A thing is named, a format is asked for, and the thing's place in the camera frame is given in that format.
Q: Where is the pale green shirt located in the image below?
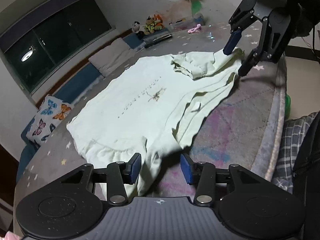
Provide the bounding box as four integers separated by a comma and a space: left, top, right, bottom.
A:
66, 48, 244, 197

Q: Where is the grey star tablecloth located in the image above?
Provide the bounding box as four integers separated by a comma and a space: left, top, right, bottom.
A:
14, 24, 287, 204

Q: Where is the orange yellow plush toy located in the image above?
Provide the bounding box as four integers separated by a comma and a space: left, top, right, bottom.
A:
144, 14, 165, 35

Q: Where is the black remote control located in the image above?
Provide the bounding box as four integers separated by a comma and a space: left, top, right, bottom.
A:
144, 35, 172, 49

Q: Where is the butterfly print pillow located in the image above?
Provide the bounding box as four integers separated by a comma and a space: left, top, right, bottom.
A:
26, 95, 73, 146

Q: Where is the plaid cloth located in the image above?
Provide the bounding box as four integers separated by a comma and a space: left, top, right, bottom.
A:
271, 112, 318, 193

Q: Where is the panda plush toy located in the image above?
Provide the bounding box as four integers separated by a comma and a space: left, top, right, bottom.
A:
131, 21, 145, 39

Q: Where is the beige cushion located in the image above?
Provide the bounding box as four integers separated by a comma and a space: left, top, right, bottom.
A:
88, 38, 136, 77

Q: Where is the dark window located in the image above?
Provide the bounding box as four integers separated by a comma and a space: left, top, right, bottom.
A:
1, 0, 112, 92

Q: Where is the pink toy ring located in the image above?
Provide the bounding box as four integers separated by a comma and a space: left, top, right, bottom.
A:
188, 23, 203, 34

